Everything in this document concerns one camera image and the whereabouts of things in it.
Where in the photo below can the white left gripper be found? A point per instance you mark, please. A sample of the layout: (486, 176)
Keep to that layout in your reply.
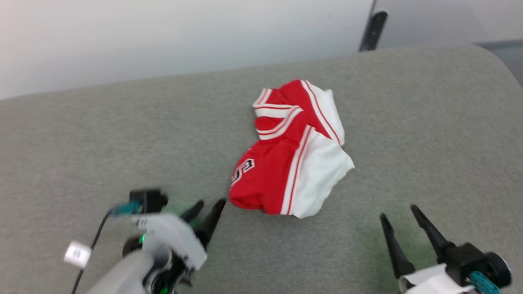
(171, 236)

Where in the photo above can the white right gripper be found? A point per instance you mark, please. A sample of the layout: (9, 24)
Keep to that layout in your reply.
(429, 282)

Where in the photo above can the red white basketball jersey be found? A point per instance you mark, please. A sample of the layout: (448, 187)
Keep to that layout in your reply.
(269, 175)

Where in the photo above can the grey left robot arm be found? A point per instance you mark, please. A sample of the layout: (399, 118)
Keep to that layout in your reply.
(122, 274)

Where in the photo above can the grey fabric sofa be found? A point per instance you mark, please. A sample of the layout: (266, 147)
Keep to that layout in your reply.
(102, 155)

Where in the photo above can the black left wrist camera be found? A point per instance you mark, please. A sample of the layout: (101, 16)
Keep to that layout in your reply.
(149, 200)

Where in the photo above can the teal left camera connector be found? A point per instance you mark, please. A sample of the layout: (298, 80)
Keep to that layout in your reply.
(124, 209)

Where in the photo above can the teal camera connector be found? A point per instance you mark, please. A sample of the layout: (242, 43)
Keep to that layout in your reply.
(484, 283)
(124, 209)

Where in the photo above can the teal right camera connector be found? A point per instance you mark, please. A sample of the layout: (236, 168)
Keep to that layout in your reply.
(484, 283)

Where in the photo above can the dark metal post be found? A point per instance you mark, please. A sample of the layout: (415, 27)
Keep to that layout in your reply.
(372, 32)

